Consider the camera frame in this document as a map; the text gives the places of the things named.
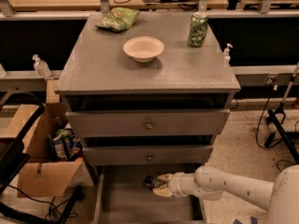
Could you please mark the grey drawer cabinet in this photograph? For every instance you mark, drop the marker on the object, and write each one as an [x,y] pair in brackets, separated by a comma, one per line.
[100,76]

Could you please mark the grey middle drawer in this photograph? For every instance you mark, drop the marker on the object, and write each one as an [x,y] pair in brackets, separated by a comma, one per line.
[146,155]

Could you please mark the green soda can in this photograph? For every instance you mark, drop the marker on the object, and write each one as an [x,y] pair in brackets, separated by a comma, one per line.
[198,29]

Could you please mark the white bowl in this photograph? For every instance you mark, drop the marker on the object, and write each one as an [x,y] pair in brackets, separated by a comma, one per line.
[143,49]

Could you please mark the clear sanitizer bottle left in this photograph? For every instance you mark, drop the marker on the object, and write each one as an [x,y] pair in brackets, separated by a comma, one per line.
[41,67]

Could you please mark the green chip bag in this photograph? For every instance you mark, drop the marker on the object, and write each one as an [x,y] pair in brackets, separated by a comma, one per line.
[118,19]

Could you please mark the white pump bottle right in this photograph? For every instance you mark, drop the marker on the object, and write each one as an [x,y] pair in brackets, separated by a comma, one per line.
[226,52]

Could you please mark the black chair frame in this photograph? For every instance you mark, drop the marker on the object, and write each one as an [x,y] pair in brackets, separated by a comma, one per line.
[12,159]

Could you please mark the grey top drawer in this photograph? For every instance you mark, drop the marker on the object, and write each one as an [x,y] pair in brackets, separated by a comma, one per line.
[148,123]

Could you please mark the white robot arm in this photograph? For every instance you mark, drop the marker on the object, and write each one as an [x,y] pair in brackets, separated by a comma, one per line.
[280,199]

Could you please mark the black stand with cables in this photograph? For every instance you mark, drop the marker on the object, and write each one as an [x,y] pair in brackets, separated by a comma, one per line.
[275,119]

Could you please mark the cardboard box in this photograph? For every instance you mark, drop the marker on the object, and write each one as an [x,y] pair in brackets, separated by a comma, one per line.
[42,175]

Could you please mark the dark chocolate rxbar wrapper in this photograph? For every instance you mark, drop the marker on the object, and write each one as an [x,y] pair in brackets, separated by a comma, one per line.
[151,182]

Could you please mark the snack bags in box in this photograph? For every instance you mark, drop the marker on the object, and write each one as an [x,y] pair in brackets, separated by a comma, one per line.
[64,145]

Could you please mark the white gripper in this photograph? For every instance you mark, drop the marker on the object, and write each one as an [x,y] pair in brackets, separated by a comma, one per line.
[177,184]

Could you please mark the grey open bottom drawer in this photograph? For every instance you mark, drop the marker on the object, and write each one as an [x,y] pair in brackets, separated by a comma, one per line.
[122,198]

